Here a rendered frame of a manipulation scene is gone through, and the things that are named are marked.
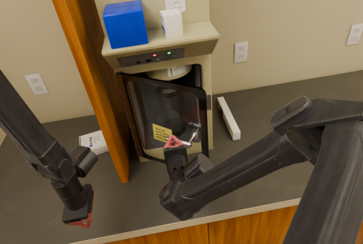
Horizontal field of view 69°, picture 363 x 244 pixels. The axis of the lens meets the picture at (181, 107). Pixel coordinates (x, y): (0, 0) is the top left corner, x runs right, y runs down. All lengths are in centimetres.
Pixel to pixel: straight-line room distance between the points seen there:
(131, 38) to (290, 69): 110
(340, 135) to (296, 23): 116
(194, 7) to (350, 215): 66
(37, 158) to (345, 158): 55
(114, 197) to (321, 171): 85
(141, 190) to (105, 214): 15
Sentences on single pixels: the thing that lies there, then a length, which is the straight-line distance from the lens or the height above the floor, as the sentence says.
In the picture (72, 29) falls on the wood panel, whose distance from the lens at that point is 75.
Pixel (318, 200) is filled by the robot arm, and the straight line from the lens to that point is 35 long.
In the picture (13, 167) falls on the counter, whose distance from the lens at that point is 142.
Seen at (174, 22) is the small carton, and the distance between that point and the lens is 74.
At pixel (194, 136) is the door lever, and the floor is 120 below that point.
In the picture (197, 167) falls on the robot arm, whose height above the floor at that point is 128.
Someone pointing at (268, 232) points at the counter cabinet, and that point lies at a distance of 128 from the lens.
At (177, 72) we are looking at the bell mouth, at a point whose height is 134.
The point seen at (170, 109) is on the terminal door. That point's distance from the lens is 83.
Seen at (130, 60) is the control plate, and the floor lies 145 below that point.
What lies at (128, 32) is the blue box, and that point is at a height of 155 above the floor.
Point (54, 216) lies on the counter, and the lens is 114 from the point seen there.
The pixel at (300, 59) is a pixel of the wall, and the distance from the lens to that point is 162.
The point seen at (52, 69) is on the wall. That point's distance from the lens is 143.
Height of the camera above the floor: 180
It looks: 38 degrees down
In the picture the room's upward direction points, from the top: 7 degrees counter-clockwise
